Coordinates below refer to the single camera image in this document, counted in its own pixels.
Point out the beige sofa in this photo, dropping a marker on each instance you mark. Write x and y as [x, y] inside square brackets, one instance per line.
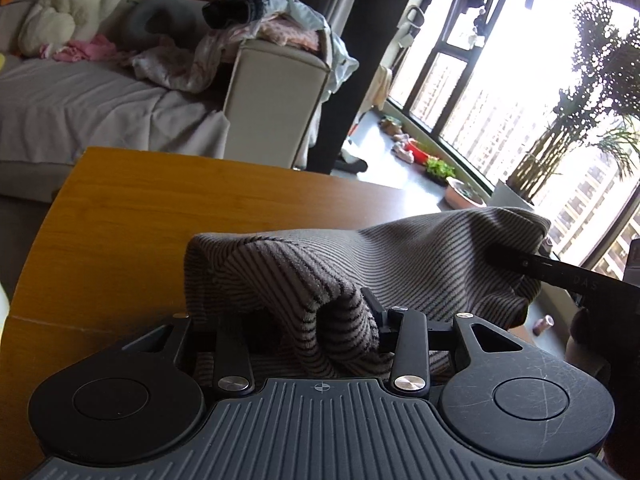
[270, 100]

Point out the white ribbed plant pot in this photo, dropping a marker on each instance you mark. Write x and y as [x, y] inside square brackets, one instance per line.
[510, 197]

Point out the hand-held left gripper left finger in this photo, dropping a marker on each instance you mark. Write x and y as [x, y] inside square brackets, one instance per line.
[231, 355]

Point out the small pink cloth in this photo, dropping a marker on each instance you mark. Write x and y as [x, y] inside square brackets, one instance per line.
[85, 51]

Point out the person's right hand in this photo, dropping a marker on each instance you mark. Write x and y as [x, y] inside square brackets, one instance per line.
[590, 335]

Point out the grey neck pillow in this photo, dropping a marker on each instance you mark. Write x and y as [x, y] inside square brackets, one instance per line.
[145, 17]

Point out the pink shoes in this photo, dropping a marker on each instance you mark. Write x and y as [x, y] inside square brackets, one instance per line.
[401, 151]

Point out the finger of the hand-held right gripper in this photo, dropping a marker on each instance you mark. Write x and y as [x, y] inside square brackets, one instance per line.
[537, 266]

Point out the white upright floor cleaner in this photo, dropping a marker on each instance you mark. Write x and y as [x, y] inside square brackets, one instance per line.
[352, 160]

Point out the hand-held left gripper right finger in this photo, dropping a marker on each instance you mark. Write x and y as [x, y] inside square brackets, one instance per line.
[372, 310]

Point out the grey striped garment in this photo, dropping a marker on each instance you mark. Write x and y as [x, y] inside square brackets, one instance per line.
[400, 265]

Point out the pink garment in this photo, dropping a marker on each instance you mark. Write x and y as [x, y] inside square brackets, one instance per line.
[280, 35]

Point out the small plant pot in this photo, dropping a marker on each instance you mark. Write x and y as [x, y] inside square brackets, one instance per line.
[391, 125]

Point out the cream hanging towel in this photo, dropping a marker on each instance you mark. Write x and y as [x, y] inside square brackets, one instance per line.
[382, 87]

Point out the red basin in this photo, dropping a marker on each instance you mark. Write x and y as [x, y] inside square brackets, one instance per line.
[419, 151]

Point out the round ceramic pot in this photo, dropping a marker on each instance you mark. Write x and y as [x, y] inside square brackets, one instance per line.
[462, 192]

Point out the pale floral garment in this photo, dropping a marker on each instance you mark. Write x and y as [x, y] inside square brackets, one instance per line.
[175, 67]

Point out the dark knitted garment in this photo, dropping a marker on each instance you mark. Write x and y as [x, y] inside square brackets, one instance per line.
[232, 10]

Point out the grey sofa sheet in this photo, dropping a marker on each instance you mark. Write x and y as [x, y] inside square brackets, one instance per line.
[100, 110]

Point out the pink can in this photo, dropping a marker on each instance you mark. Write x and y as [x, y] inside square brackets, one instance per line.
[544, 325]

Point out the black window frame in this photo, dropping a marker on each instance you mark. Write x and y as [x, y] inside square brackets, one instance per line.
[450, 55]

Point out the tall bamboo plant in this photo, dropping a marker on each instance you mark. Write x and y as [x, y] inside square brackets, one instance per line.
[545, 155]

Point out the white plush toy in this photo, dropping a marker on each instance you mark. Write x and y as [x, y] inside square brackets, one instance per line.
[65, 15]

